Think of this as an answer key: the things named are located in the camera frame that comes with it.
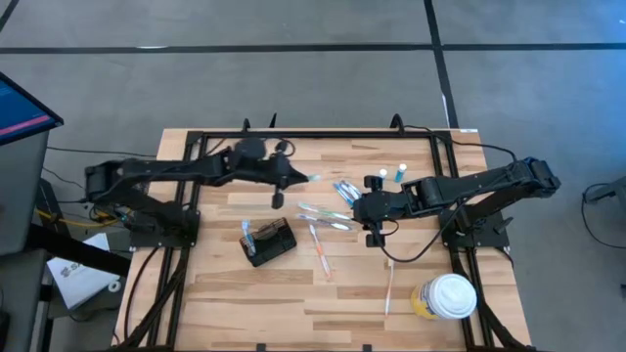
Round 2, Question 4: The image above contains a blue computer monitor screen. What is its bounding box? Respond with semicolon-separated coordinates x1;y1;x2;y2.
0;71;65;147

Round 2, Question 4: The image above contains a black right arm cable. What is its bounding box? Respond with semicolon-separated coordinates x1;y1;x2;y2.
403;124;520;163

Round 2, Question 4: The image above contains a clear plastic packaging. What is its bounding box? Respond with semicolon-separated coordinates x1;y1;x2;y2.
333;181;356;207

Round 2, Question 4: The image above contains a black floor cable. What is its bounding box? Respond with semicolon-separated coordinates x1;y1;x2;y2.
46;145;157;159
580;183;626;250

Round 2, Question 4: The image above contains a purple toothbrush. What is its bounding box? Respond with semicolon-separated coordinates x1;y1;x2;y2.
296;213;354;233

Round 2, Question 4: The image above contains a white paper booklet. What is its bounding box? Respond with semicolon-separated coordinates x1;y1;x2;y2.
46;233;122;311

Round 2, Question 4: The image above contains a yellow Lysol wipes canister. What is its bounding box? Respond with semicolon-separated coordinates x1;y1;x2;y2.
410;273;478;322

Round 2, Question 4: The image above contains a yellow cable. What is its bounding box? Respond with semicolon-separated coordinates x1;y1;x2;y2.
36;207;123;230

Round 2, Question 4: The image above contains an unwrapped orange white toothbrush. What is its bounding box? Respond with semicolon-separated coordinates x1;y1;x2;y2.
383;258;395;318

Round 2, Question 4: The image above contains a blue toothbrush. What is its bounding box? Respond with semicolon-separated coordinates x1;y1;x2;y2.
340;179;364;200
241;219;257;258

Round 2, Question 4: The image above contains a black wire toothbrush caddy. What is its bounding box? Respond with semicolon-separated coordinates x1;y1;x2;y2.
238;217;298;268

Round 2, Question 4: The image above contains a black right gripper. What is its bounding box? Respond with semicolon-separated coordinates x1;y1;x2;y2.
352;175;410;248

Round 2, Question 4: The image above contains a black stand beam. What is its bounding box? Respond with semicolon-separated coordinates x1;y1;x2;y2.
26;223;131;278

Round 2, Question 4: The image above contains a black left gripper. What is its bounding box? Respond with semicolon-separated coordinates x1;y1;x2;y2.
258;142;310;210

